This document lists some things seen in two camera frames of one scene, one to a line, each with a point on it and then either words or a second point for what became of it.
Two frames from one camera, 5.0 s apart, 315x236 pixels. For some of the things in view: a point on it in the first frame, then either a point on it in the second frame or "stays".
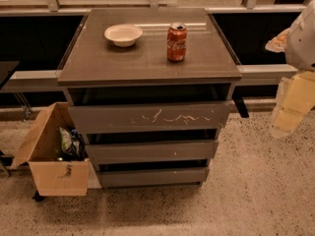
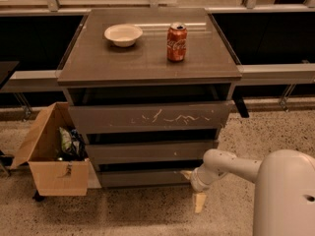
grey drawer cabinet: [153, 90] stays
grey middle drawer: [152, 149] stays
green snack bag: [66, 140] stays
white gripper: [302, 43] → [197, 181]
